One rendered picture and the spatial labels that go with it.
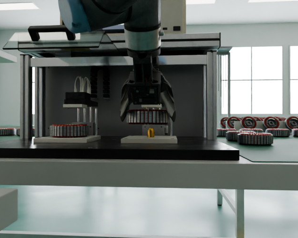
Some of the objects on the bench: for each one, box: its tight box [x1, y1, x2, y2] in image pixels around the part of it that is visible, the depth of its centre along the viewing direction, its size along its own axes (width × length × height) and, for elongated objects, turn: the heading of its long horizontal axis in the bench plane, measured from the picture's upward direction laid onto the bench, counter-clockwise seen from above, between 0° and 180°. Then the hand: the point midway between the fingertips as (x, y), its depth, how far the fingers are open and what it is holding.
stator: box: [50, 124, 89, 137], centre depth 82 cm, size 11×11×4 cm
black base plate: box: [0, 136, 239, 161], centre depth 83 cm, size 47×64×2 cm
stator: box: [237, 133, 273, 145], centre depth 93 cm, size 11×11×4 cm
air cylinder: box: [72, 122, 95, 136], centre depth 97 cm, size 5×8×6 cm
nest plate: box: [33, 136, 101, 143], centre depth 82 cm, size 15×15×1 cm
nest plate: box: [121, 136, 177, 144], centre depth 80 cm, size 15×15×1 cm
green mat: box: [216, 136, 298, 163], centre depth 99 cm, size 94×61×1 cm
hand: (148, 118), depth 72 cm, fingers closed on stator, 13 cm apart
